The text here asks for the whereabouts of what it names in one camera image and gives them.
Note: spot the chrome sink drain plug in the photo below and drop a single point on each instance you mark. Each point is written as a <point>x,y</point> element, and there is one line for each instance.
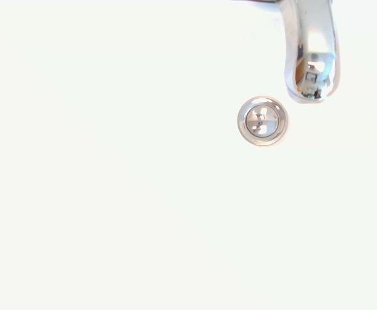
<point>262,120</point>

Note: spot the white ceramic sink basin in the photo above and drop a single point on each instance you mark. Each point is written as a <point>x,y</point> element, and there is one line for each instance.
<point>111,181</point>

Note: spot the chrome faucet spout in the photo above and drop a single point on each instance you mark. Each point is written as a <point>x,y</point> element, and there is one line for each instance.
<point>308,38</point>

